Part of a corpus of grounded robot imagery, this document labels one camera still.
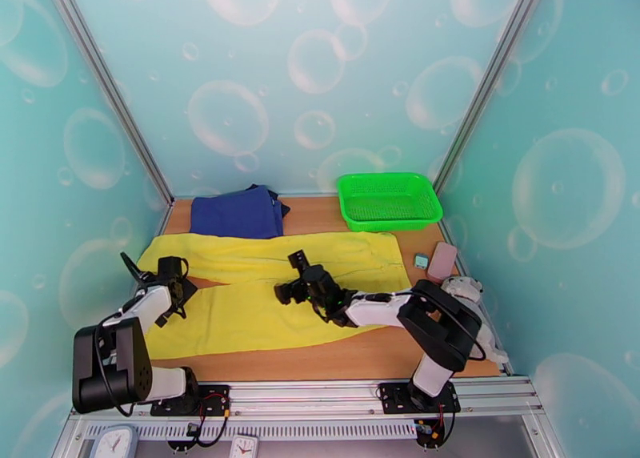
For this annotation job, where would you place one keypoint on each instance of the yellow trousers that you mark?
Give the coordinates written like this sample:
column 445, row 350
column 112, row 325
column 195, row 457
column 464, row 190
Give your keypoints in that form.
column 240, row 321

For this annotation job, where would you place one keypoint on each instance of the green plastic mesh basket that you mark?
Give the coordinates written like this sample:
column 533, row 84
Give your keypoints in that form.
column 350, row 206

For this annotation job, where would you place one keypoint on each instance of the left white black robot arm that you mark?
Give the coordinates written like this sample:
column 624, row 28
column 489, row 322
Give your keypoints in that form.
column 110, row 366

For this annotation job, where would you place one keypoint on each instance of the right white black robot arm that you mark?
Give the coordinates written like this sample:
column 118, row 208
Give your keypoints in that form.
column 435, row 321

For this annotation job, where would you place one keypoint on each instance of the royal blue folded trousers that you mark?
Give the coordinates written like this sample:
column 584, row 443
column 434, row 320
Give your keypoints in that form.
column 232, row 216

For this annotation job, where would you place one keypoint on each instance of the navy folded trousers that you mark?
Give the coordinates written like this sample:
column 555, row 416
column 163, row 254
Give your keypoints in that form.
column 282, row 206

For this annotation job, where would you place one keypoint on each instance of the small teal square object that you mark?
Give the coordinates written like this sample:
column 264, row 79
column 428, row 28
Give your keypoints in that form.
column 421, row 262

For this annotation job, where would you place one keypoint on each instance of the pink rounded case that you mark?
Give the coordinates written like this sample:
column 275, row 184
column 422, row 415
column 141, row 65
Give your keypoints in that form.
column 442, row 262

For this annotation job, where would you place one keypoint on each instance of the white grey plush toy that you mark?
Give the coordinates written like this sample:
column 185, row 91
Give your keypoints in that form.
column 462, row 286

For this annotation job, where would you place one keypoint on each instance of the white alarm clock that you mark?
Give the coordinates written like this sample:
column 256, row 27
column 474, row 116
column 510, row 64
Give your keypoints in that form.
column 244, row 446

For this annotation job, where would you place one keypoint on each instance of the blue alarm clock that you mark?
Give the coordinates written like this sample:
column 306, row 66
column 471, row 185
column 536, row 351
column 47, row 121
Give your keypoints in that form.
column 116, row 441

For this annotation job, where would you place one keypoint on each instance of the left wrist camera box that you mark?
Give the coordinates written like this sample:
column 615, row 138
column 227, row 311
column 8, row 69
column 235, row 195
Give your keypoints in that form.
column 172, row 266

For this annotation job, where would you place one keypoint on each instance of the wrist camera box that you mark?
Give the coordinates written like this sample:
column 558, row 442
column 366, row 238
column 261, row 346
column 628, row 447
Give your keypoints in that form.
column 299, row 260
column 172, row 266

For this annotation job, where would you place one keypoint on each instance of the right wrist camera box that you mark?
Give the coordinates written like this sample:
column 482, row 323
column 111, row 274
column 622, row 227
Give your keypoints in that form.
column 299, row 260

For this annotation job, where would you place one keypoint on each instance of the aluminium mounting rail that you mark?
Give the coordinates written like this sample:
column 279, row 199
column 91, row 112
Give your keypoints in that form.
column 300, row 396

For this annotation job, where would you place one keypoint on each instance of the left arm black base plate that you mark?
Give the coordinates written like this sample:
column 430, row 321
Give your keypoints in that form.
column 215, row 401

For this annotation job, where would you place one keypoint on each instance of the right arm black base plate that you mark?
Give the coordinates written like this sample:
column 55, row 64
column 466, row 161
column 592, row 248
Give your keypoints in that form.
column 395, row 396

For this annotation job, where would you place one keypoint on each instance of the aluminium corner post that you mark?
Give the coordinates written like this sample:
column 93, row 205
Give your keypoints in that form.
column 495, row 71
column 101, row 71

